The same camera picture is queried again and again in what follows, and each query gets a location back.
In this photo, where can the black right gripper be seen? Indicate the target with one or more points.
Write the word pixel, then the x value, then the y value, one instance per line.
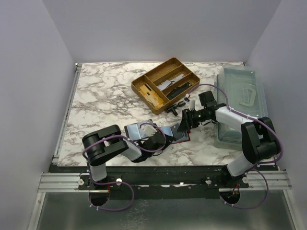
pixel 188 119

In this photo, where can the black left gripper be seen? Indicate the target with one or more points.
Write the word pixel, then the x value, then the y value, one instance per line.
pixel 164 139

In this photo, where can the red leather card holder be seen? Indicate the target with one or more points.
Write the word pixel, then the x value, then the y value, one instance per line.
pixel 178 137

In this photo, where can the black leather card holder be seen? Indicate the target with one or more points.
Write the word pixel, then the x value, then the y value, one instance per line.
pixel 134 132

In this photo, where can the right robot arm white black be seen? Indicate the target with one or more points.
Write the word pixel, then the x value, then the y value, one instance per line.
pixel 257 134

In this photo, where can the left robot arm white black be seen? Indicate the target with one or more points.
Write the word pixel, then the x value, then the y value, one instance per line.
pixel 105 144

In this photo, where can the black cards in tray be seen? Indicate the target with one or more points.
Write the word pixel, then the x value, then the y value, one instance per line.
pixel 178 90

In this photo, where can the yellow cards in tray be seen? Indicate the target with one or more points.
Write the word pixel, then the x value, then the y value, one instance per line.
pixel 151 96

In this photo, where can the grey cards in tray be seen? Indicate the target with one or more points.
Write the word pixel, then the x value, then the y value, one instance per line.
pixel 179 77

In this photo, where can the black T-shaped pipe fitting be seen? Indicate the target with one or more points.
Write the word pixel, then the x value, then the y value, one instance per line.
pixel 174 107

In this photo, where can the brown woven organizer tray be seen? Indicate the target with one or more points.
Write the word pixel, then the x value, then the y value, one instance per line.
pixel 165 71

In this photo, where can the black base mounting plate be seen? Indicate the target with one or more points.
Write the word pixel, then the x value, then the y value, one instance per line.
pixel 170 182

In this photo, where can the clear plastic storage box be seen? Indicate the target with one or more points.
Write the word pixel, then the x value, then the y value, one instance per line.
pixel 245 93

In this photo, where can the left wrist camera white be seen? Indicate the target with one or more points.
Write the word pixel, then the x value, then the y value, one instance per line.
pixel 149 130

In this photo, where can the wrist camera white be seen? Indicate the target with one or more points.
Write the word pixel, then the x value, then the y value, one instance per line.
pixel 191 101
pixel 149 130

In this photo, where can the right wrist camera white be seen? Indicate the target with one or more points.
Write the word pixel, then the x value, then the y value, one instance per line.
pixel 191 101

